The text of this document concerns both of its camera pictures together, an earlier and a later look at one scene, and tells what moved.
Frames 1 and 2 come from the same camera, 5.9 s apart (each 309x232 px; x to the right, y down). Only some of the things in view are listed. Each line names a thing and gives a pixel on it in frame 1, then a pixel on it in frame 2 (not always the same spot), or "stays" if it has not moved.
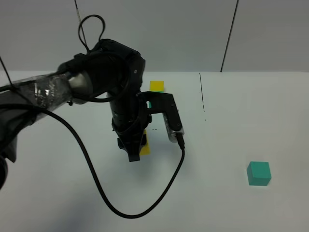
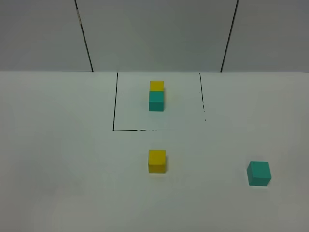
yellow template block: x=157 y=85 stays
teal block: x=259 y=173 stays
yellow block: x=146 y=150 → x=157 y=161
